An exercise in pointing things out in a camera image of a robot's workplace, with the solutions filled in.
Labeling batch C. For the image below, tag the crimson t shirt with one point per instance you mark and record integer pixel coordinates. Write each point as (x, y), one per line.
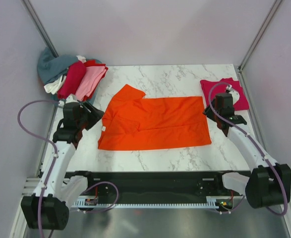
(73, 79)

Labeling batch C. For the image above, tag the right aluminium frame post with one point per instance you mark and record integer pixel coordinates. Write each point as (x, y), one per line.
(260, 33)

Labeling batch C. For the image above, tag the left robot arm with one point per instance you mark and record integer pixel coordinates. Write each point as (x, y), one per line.
(47, 208)

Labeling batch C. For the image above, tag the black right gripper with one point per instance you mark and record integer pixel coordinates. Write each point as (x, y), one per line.
(207, 112)

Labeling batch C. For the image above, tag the teal laundry basket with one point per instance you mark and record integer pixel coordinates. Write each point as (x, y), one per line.
(90, 99)

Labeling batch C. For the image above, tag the left aluminium frame post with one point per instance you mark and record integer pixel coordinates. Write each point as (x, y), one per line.
(39, 25)

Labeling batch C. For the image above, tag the orange t shirt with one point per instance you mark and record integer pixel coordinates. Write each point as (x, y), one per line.
(133, 122)

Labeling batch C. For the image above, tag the pink t shirt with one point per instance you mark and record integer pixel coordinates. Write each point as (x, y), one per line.
(90, 81)

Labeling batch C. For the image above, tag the grey-teal t shirt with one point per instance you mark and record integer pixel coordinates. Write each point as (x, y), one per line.
(50, 68)

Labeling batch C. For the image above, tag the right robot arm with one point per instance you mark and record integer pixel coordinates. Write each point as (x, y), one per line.
(269, 183)

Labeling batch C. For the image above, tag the white slotted cable duct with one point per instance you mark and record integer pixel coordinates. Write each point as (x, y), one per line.
(86, 203)

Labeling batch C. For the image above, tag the aluminium frame post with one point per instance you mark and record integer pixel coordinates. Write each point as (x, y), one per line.
(39, 25)
(260, 33)

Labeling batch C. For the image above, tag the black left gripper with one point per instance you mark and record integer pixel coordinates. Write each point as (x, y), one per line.
(94, 115)

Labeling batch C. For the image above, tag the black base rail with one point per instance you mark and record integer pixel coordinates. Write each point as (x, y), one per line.
(155, 187)

